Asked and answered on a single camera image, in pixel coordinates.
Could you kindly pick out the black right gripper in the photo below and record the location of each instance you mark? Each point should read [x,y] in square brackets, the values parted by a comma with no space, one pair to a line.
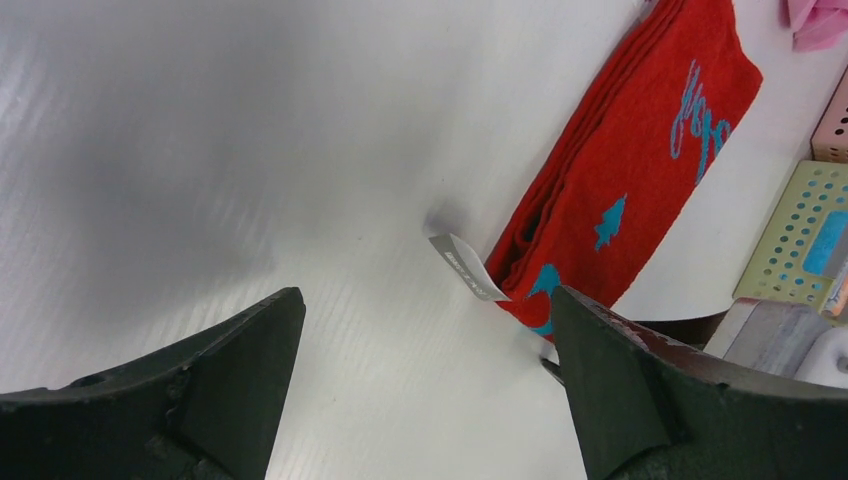
[787,340]

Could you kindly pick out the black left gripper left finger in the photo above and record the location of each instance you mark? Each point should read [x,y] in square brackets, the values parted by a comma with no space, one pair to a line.
[206,407]

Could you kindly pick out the green plastic basket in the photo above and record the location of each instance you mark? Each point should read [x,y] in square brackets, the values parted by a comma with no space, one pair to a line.
[775,269]

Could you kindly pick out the rolled light blue towel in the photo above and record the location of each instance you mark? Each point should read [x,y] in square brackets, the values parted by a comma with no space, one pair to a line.
[825,242]

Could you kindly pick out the red blue patterned towel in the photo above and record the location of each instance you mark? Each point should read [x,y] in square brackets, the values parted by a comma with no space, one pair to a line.
[643,136]

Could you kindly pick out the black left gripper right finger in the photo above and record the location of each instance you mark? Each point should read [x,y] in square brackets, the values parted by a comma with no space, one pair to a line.
[645,406]

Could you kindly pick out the pink plastic basket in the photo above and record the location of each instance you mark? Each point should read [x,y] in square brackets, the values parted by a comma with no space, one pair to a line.
[829,140]

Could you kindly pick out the crumpled pink cloth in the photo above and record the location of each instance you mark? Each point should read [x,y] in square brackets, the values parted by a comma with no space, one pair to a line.
[816,24]

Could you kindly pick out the grey towel label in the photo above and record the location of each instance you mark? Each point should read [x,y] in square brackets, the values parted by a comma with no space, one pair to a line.
[464,260]

